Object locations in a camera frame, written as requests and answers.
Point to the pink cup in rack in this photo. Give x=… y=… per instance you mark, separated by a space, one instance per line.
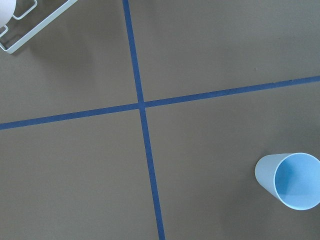
x=7 y=9

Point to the white wire cup rack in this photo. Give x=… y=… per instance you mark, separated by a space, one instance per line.
x=38 y=27

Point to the light blue plastic cup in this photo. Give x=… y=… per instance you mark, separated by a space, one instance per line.
x=292 y=178

